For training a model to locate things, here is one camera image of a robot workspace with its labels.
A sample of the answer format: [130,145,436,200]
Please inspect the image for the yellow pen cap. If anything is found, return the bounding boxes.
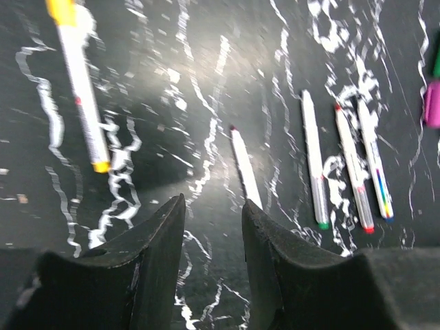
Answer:
[45,0,77,27]

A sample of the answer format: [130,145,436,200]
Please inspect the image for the white pen yellow end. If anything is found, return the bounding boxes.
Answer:
[56,25,111,173]

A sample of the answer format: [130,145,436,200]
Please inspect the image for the green pen cap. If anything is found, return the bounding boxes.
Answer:
[432,32,440,78]

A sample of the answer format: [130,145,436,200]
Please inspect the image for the white pen magenta end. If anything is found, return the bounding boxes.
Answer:
[230,125,263,209]

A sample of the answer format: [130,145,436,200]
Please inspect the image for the white pen red end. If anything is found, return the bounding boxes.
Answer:
[335,103,374,234]

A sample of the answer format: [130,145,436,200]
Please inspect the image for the white pen blue end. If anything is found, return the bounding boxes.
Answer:
[357,98,394,222]

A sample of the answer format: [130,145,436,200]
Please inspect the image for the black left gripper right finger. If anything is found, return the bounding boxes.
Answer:
[242,201,439,329]

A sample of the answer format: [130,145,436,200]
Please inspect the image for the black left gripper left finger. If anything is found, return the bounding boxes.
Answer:
[1,195,186,329]

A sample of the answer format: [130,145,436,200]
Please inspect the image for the white pen green end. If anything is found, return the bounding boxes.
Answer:
[301,89,329,230]

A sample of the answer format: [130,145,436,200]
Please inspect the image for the magenta pen cap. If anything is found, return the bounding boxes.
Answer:
[423,80,440,129]

